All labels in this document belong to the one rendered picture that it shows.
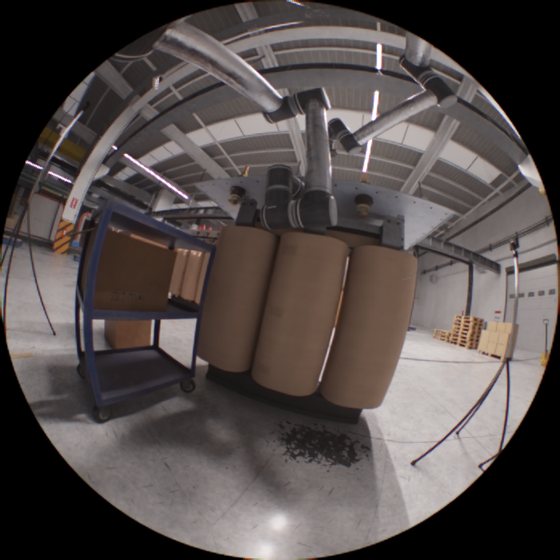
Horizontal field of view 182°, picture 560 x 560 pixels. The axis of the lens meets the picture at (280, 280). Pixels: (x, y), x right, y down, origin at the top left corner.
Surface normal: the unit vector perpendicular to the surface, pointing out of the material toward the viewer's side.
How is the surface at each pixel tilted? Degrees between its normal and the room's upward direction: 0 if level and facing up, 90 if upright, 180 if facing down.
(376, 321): 90
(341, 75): 180
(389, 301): 90
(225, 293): 90
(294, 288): 90
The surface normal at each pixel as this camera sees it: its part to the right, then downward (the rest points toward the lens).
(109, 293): 0.91, 0.18
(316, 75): -0.22, 0.97
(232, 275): -0.25, -0.12
